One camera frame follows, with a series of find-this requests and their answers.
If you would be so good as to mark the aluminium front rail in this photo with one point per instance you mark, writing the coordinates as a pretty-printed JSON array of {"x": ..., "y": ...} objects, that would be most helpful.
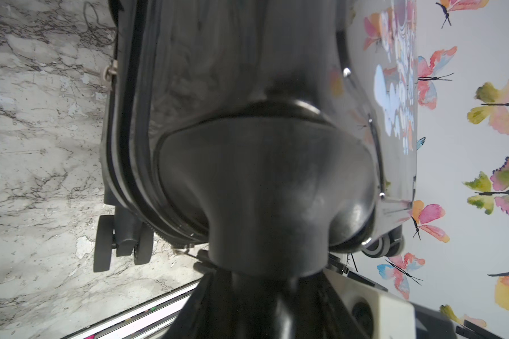
[{"x": 148, "y": 320}]

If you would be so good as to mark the black white space suitcase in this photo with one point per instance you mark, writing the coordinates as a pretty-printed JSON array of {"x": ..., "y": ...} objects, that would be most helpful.
[{"x": 276, "y": 132}]

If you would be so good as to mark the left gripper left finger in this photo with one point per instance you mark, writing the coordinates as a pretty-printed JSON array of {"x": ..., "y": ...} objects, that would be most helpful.
[{"x": 208, "y": 312}]

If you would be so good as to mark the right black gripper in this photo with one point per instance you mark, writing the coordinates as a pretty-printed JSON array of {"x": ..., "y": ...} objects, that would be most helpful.
[{"x": 443, "y": 324}]

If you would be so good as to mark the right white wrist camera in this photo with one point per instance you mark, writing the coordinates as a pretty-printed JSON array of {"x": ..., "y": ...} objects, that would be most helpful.
[{"x": 379, "y": 313}]

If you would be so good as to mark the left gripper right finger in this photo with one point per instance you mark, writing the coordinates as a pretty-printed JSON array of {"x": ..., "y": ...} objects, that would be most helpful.
[{"x": 320, "y": 313}]

